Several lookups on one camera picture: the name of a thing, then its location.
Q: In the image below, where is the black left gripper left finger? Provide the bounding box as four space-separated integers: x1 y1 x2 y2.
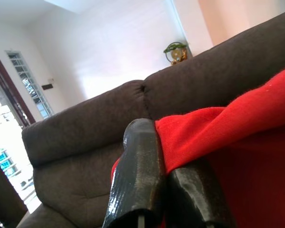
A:
102 118 167 228

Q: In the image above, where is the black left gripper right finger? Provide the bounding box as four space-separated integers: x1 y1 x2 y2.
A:
165 163 231 228

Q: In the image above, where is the red pillow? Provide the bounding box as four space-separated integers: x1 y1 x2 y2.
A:
110 65 285 228

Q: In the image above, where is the dark grey fabric sofa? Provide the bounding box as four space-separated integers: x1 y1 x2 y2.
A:
15 9 285 228

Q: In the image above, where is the round gold green ornament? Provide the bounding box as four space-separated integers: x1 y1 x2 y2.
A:
163 41 188 66

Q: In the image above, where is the dark brown wooden door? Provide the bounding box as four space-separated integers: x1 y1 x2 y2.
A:
0 152 29 228

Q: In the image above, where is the grilled glass window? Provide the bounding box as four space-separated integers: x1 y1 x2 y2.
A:
6 50 54 119

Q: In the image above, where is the dark wall plate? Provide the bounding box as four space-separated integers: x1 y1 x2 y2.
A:
41 78 55 91

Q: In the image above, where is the dark brown door frame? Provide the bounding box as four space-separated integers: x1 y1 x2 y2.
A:
0 45 36 129

